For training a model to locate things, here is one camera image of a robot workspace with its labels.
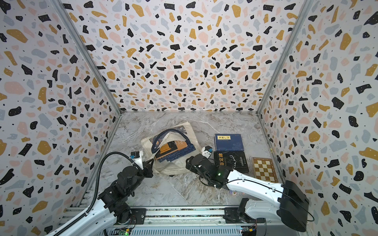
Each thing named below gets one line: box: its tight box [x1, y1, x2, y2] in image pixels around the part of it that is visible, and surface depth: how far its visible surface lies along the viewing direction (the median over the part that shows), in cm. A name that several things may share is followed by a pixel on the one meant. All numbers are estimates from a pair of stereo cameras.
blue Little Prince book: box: [157, 144, 196, 163], surface depth 97 cm
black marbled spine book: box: [213, 150, 250, 173], surface depth 96 cm
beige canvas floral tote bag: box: [140, 121, 202, 176], surface depth 85 cm
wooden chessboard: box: [252, 156, 279, 183], surface depth 91 cm
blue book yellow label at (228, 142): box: [214, 133, 245, 151], surface depth 102 cm
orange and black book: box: [154, 140, 188, 161], surface depth 92 cm
